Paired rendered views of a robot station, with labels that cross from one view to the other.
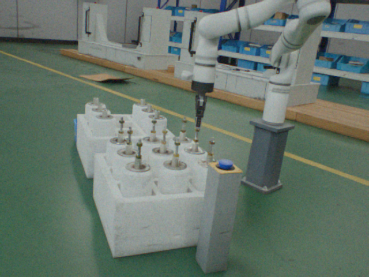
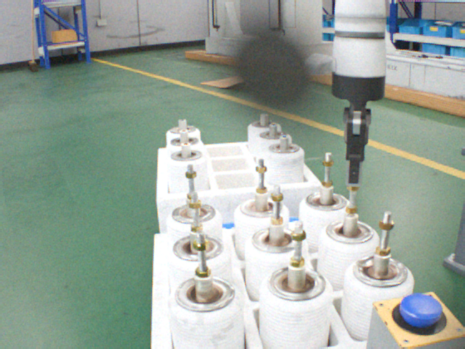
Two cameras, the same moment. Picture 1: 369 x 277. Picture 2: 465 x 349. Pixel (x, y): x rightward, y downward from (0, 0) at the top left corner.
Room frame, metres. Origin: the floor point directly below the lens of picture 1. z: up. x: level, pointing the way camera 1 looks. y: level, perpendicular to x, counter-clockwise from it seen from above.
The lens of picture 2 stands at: (0.56, -0.05, 0.59)
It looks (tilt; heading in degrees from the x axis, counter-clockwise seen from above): 21 degrees down; 17
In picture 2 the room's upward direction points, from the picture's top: 2 degrees counter-clockwise
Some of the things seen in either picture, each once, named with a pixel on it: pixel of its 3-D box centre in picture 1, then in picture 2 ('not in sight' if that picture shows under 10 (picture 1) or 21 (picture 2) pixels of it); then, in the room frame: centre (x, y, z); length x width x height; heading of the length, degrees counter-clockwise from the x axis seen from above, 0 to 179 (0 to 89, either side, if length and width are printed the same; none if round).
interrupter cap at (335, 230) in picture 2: (194, 150); (349, 232); (1.20, -0.04, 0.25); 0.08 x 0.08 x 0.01
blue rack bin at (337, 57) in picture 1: (327, 60); not in sight; (5.90, -2.10, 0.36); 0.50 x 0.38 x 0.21; 137
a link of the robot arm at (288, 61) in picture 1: (283, 66); not in sight; (1.54, -0.37, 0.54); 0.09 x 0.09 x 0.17; 86
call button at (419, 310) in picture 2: (225, 165); (419, 312); (0.91, -0.12, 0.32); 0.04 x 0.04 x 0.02
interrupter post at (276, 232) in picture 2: (163, 148); (276, 233); (1.15, 0.07, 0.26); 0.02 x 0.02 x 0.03
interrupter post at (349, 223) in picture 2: (195, 147); (349, 224); (1.20, -0.04, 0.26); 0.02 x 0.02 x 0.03
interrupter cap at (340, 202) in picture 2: (182, 139); (325, 201); (1.30, 0.01, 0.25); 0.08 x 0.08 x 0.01
